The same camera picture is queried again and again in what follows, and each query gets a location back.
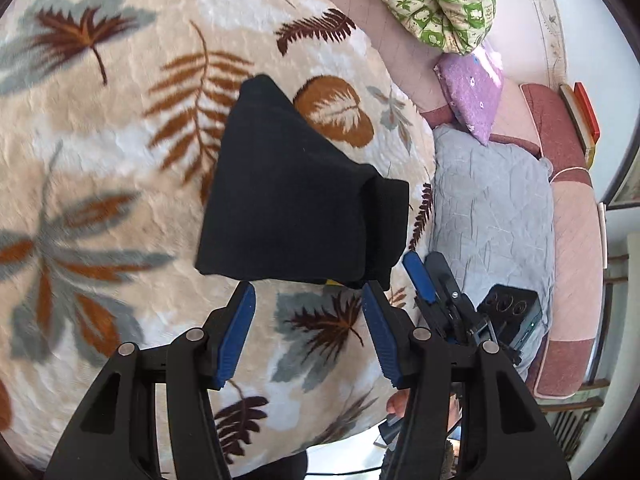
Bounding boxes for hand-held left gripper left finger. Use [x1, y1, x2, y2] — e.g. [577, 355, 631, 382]
[45, 281, 257, 480]

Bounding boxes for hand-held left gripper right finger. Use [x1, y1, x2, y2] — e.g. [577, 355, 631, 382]
[361, 281, 571, 480]

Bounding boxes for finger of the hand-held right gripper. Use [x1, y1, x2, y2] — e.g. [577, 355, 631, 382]
[425, 252, 477, 335]
[402, 251, 447, 328]

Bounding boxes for black pants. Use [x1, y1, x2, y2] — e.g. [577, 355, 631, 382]
[195, 74, 411, 291]

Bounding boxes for person's right hand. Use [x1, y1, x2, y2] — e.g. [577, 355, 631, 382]
[387, 392, 412, 420]

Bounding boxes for grey quilted pillow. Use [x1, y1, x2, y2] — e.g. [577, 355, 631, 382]
[427, 125, 556, 381]

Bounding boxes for pink and brown headboard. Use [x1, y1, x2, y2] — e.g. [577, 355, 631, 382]
[520, 82, 608, 401]

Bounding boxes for framed picture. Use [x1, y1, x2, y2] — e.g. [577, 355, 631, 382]
[605, 157, 640, 211]

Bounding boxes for purple floral pillow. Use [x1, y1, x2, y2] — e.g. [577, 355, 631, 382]
[434, 42, 505, 147]

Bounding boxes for beige book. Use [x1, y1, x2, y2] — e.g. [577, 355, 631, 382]
[557, 85, 596, 168]

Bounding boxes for leaf print blanket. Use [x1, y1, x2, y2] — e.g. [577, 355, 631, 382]
[0, 0, 436, 480]

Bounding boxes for red book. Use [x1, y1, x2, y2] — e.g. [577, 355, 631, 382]
[574, 82, 601, 148]

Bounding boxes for green checked quilt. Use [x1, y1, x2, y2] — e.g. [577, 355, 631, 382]
[345, 0, 496, 56]

